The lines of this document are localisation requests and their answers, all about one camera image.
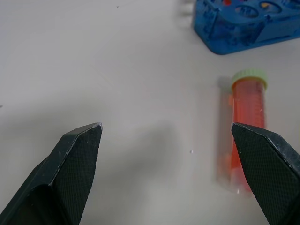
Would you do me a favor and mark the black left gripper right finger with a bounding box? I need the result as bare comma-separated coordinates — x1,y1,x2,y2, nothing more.
231,121,300,225

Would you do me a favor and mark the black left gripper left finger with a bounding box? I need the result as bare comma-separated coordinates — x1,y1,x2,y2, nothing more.
0,122,104,225

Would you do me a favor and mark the orange tube with green cap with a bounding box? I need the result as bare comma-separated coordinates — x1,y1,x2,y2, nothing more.
227,68,268,195

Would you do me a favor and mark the blue tube rack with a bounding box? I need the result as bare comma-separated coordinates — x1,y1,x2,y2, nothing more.
192,0,300,56

